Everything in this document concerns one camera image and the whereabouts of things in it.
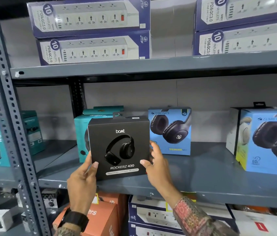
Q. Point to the person's right hand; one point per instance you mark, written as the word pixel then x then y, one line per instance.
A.
pixel 159 173

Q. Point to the person's left hand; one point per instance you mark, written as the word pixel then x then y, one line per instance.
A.
pixel 80 184

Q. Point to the person's left thumb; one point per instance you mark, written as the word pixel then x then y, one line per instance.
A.
pixel 94 170

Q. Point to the person's right thumb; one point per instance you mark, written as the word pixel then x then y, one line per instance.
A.
pixel 146 165

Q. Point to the black headphone box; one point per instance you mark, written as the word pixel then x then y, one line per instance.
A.
pixel 118 147

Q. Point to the person's right forearm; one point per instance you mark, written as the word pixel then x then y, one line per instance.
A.
pixel 195 218

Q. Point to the person's left forearm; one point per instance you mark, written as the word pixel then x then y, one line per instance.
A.
pixel 66 231

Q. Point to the small blue headphone box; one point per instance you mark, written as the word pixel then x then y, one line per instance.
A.
pixel 170 131

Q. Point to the blue power strip box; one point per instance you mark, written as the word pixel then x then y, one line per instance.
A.
pixel 150 213
pixel 89 17
pixel 94 49
pixel 246 40
pixel 246 9
pixel 148 231

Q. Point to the large orange box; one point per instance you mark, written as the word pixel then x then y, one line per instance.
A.
pixel 99 221

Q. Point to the small black box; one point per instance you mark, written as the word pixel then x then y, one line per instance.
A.
pixel 50 199

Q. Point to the black wristwatch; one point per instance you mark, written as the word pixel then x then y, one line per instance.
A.
pixel 76 219

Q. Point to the grey metal shelving rack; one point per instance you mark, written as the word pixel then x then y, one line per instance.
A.
pixel 227 169

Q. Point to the white headphone box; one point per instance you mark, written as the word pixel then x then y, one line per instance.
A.
pixel 231 130

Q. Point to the small white box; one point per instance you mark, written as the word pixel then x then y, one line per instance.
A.
pixel 1 219

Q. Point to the large blue headphone box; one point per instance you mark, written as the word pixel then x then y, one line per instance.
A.
pixel 266 142

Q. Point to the white box with red mark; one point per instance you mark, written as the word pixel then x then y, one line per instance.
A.
pixel 263 224

